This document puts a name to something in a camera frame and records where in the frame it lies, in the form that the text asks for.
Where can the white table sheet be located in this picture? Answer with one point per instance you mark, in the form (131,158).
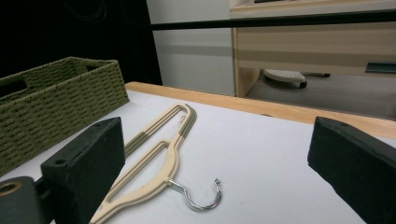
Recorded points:
(249,155)

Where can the white cabinet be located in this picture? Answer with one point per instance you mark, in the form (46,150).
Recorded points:
(193,71)

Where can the light wooden desk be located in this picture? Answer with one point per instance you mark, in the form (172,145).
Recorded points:
(311,40)

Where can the black horizontal bar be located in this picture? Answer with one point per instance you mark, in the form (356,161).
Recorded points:
(280,21)

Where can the green woven basket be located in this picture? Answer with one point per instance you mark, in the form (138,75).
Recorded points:
(62,102)

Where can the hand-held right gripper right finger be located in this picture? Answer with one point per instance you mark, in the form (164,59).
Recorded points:
(355,168)

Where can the beige clothes hanger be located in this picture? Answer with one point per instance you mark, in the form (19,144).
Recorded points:
(169,168)

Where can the white chair base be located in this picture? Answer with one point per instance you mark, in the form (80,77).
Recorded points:
(283,75)

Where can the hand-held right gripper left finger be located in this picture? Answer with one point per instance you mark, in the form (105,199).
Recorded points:
(84,168)

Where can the black curtain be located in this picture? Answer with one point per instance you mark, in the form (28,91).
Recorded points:
(62,28)

